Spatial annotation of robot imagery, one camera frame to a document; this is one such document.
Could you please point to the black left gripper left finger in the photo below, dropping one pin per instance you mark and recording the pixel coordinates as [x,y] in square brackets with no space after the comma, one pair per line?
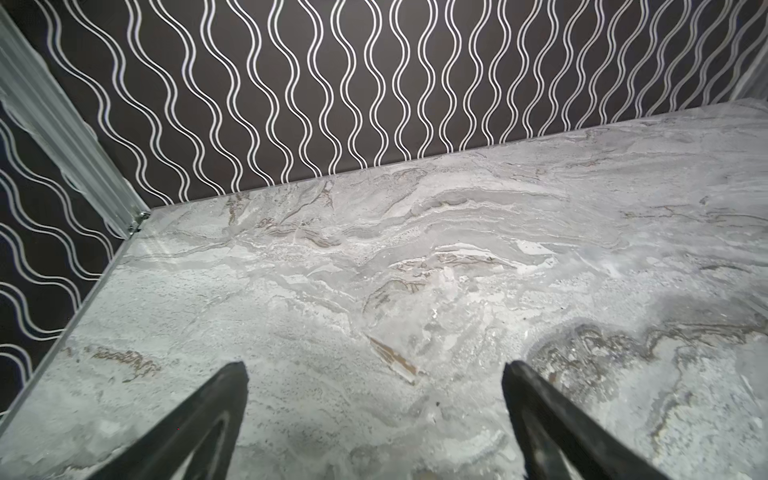
[200,434]

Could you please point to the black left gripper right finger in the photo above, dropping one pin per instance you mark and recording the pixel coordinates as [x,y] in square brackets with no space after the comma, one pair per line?
[553,432]

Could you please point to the aluminium frame post left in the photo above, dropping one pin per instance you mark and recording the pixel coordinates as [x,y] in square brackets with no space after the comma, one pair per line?
[46,112]

